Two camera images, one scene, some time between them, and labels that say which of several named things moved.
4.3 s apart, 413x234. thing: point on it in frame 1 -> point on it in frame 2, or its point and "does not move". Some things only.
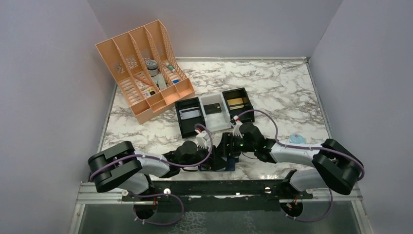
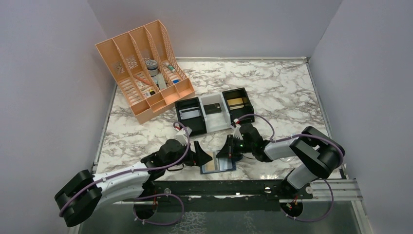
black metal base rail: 219,195 does not move
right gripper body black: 228,147 does not move
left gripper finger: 218,163 -> 200,157
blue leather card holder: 230,167 does not move
